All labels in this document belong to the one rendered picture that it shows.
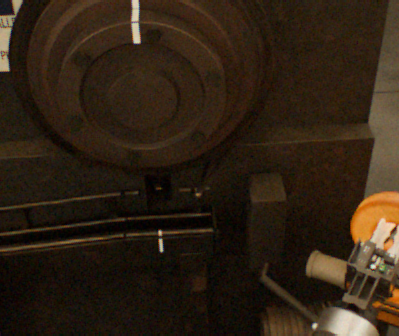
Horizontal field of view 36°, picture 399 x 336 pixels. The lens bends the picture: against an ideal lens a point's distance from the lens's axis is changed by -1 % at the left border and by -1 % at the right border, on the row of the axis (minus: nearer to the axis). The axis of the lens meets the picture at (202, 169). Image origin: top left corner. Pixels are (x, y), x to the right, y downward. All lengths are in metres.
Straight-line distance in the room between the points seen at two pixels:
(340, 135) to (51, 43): 0.66
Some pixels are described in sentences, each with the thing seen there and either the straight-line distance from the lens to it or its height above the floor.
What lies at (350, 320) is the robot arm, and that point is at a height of 0.93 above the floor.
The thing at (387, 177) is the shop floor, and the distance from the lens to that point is 2.67.
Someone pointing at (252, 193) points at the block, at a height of 0.80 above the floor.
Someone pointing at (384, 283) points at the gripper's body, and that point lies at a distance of 0.98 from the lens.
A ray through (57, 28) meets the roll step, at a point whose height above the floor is 1.22.
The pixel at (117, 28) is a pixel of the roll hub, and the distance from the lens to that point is 0.97.
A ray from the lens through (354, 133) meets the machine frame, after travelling 1.38.
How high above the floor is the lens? 1.66
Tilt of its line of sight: 39 degrees down
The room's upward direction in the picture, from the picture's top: 2 degrees counter-clockwise
